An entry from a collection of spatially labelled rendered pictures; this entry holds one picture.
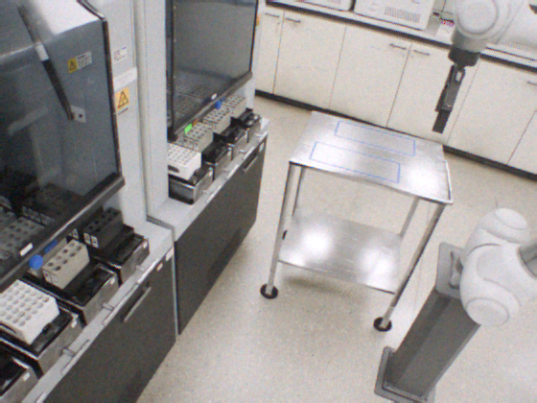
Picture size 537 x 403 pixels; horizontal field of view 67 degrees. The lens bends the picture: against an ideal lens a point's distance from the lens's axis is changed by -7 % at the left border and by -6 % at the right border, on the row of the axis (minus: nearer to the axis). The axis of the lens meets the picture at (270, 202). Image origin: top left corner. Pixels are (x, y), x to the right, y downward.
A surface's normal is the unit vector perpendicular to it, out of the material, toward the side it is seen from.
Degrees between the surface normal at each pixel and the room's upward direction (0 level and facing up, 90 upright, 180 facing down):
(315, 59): 90
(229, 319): 0
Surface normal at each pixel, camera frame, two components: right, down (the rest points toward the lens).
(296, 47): -0.36, 0.55
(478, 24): -0.61, 0.36
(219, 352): 0.12, -0.77
